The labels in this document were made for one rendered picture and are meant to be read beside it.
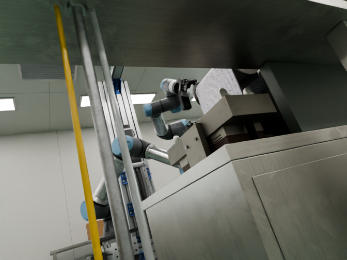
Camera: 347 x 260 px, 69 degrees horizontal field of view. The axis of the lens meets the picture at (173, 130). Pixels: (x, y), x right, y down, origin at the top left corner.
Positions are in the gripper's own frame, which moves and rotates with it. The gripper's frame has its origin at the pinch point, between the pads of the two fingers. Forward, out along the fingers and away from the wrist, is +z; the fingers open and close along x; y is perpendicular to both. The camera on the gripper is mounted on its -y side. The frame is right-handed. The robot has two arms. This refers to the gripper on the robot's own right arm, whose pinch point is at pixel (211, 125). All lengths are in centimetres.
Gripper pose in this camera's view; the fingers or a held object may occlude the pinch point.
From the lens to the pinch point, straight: 104.2
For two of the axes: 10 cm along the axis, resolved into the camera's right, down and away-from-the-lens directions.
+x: 8.8, -1.0, 4.7
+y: -2.8, -9.0, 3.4
